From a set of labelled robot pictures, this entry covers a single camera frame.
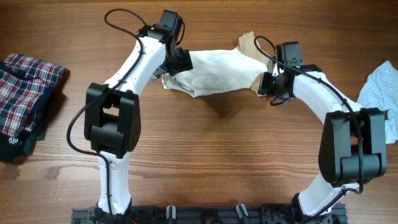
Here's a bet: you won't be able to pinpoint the white camouflage baby garment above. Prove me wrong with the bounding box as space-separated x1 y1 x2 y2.
162 31 272 98

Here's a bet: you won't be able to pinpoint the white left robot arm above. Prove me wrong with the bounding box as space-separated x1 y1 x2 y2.
84 10 193 217

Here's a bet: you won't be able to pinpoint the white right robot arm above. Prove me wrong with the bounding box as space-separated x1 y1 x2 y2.
258 42 387 218

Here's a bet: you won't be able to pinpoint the light blue striped garment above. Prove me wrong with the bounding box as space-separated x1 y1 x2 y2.
357 61 397 144

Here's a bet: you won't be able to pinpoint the plaid folded shorts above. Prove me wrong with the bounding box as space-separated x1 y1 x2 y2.
1 53 69 162

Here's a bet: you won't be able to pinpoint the dark green folded garment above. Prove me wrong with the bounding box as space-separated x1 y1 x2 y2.
19 101 52 156

